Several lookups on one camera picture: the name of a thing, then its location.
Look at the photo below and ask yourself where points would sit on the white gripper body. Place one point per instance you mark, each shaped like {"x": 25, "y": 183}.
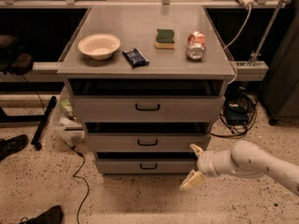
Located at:
{"x": 206, "y": 163}

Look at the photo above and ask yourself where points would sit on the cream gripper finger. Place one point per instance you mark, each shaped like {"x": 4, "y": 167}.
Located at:
{"x": 193, "y": 179}
{"x": 197, "y": 150}

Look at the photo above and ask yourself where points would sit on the grey bottom drawer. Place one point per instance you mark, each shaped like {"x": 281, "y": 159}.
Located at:
{"x": 136, "y": 163}

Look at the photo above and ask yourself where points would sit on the grey drawer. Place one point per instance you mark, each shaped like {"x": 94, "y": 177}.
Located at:
{"x": 99, "y": 100}
{"x": 136, "y": 163}
{"x": 143, "y": 136}

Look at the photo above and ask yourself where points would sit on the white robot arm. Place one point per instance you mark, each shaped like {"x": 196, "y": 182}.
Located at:
{"x": 245, "y": 160}

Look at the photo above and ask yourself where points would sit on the grey drawer cabinet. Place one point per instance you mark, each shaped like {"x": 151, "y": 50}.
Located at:
{"x": 136, "y": 26}

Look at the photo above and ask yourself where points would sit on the grey middle drawer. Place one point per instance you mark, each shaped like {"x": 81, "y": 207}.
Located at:
{"x": 143, "y": 136}

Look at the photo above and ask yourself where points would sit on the grey top drawer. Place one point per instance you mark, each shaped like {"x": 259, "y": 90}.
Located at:
{"x": 99, "y": 100}

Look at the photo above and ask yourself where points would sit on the black shoe bottom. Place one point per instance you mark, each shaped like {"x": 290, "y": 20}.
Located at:
{"x": 54, "y": 215}

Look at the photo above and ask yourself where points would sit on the black shoe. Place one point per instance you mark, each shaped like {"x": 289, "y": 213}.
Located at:
{"x": 13, "y": 145}
{"x": 54, "y": 215}

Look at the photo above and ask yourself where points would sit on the dark grey cabinet right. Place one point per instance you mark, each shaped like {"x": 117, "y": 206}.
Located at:
{"x": 279, "y": 91}

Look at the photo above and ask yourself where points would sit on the metal pole stand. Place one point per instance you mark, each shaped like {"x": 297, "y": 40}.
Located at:
{"x": 253, "y": 64}

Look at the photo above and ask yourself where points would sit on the crushed orange soda can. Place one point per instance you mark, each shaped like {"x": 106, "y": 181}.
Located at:
{"x": 196, "y": 46}

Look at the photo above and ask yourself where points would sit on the dark blue snack packet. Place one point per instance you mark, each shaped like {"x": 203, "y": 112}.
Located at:
{"x": 135, "y": 58}

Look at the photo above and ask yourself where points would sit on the green yellow sponge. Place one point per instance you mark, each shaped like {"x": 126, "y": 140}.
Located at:
{"x": 165, "y": 39}

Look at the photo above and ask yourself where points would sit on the clear plastic bag trash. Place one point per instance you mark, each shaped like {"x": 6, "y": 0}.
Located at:
{"x": 64, "y": 122}

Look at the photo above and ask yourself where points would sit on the white paper bowl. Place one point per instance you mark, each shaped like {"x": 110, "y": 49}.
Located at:
{"x": 100, "y": 46}

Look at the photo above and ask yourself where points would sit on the black shoe left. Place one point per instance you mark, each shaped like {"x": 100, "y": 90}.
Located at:
{"x": 13, "y": 145}

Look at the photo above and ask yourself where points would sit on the black chair base leg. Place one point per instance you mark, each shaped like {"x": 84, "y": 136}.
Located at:
{"x": 42, "y": 119}

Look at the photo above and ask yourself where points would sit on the tangled black cables box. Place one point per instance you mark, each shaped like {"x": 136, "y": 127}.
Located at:
{"x": 238, "y": 113}

